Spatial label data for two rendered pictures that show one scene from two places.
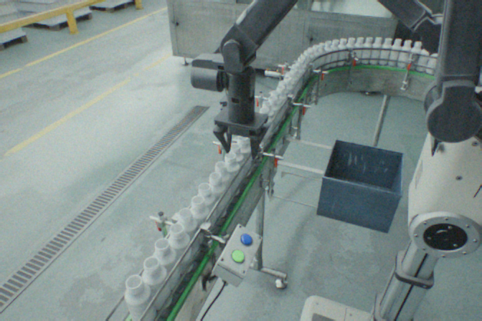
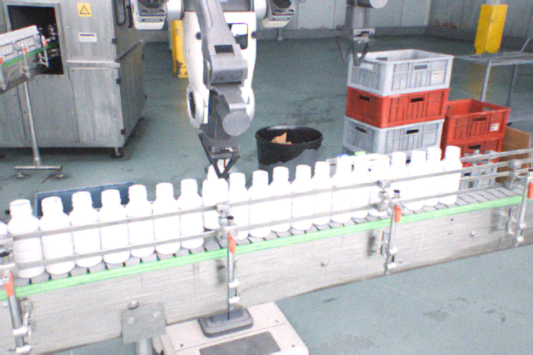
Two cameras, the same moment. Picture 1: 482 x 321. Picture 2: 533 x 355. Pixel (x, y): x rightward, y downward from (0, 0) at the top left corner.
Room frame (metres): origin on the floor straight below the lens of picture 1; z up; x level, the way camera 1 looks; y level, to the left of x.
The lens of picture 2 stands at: (1.84, 0.88, 1.62)
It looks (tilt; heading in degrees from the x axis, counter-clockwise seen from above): 22 degrees down; 225
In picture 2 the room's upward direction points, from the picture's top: 1 degrees clockwise
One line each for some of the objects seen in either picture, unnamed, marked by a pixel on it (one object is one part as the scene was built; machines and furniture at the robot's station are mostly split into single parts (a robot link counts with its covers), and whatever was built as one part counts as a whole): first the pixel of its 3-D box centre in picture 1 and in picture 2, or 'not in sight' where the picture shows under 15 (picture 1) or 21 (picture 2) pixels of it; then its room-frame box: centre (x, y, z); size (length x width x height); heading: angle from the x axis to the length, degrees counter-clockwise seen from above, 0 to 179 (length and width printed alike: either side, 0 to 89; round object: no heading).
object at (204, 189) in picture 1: (206, 206); (341, 191); (0.80, 0.11, 1.08); 0.06 x 0.06 x 0.17
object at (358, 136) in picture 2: not in sight; (391, 132); (-1.41, -1.10, 0.55); 0.61 x 0.41 x 0.22; 165
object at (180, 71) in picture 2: not in sight; (183, 42); (-3.39, -6.40, 0.55); 0.40 x 0.40 x 1.10; 68
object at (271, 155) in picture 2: not in sight; (287, 178); (-0.60, -1.38, 0.32); 0.45 x 0.45 x 0.64
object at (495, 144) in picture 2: not in sight; (454, 147); (-2.10, -0.94, 0.33); 0.61 x 0.41 x 0.22; 161
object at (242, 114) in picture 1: (241, 109); (356, 19); (0.65, 0.00, 1.51); 0.10 x 0.07 x 0.07; 68
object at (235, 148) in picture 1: (235, 164); (259, 203); (1.02, 0.02, 1.08); 0.06 x 0.06 x 0.17
